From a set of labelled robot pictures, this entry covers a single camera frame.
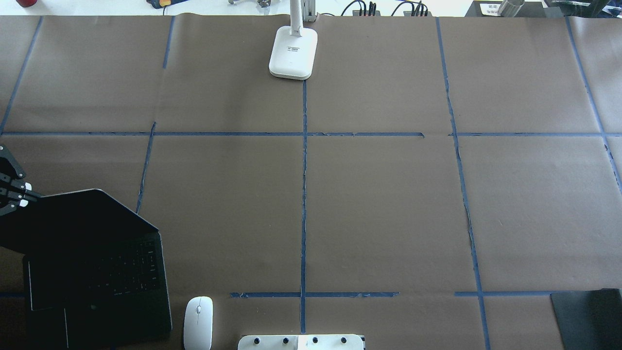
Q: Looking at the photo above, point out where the black usb hub right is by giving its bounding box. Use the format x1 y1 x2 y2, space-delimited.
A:
404 1 431 17

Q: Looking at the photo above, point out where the black mouse pad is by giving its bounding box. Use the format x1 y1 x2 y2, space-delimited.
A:
550 288 622 350

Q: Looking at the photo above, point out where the black usb hub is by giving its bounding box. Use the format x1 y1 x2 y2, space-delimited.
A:
404 1 431 17
352 0 381 17

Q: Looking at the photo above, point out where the metal cylinder cup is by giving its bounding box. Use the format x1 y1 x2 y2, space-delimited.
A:
498 0 525 18

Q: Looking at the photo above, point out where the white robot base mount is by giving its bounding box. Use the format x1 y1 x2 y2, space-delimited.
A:
237 333 366 350

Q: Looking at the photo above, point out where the black usb hub left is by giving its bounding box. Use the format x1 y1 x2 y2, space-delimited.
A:
352 0 381 17

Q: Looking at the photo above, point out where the aluminium frame post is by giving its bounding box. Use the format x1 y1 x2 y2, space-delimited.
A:
301 0 317 22

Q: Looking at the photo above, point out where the brown paper table cover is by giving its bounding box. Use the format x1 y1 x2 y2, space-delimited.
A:
1 14 621 350

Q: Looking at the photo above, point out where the blue orange tool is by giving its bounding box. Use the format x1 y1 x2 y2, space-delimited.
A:
146 0 186 9

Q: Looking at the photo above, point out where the grey laptop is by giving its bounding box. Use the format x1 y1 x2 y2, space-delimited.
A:
1 189 173 350

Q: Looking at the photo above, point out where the white computer mouse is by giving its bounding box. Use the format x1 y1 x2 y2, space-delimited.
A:
183 296 213 350

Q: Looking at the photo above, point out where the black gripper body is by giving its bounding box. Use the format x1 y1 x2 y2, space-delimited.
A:
0 145 25 179

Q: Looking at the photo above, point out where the red object on far table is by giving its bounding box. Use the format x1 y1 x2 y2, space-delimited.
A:
16 0 37 7

